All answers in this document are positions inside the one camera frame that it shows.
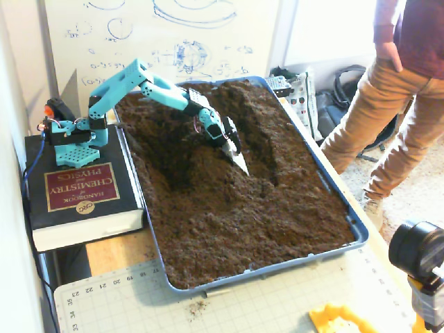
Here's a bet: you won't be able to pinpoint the white electronics box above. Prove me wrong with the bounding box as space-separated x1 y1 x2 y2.
286 71 323 142

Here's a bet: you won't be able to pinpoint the pale green cutting mat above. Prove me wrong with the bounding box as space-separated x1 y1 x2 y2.
53 242 417 333

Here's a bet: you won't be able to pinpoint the black orange clamp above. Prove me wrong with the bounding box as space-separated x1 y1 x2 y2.
44 98 76 122

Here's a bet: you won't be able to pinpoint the white shoe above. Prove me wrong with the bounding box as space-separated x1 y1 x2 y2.
360 190 385 232

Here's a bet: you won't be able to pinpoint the black chemistry physics handbook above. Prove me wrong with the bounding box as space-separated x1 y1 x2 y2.
24 123 146 253

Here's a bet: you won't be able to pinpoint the black cable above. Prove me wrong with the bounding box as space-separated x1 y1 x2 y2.
20 194 60 333

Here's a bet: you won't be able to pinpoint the brown soil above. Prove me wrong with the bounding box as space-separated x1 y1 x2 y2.
113 78 357 291

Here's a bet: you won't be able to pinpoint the whiteboard with blue sketches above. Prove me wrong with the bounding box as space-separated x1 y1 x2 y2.
43 0 282 101

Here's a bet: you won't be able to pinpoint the black backpack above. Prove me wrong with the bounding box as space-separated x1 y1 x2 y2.
315 65 400 150

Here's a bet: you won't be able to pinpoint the yellow plastic part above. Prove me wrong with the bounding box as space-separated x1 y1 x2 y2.
308 302 384 333

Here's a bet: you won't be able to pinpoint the blue plastic tray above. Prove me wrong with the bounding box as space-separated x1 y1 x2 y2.
110 75 370 296

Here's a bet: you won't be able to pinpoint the black camera lens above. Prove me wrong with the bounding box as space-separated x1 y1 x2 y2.
388 219 444 278

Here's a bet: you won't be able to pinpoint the black vented device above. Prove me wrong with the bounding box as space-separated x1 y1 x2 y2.
265 75 294 98

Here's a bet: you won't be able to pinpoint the person in tan trousers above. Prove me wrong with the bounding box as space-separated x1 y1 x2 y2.
321 0 444 202

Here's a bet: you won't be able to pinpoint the maroon sleeved person forearm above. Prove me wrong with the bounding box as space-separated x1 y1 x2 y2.
373 0 410 46

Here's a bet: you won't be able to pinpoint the yellow grey lens stand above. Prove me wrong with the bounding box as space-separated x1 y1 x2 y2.
406 270 444 333

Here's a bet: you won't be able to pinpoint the spilled soil crumbs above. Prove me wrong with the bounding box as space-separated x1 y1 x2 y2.
187 300 210 315

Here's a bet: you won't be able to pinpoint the blue cable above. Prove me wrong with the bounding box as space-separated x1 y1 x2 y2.
20 133 48 209

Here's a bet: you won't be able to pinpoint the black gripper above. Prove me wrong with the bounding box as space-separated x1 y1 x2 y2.
220 116 250 176

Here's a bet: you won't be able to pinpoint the bare person hand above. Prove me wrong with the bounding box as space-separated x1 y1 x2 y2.
375 41 405 74

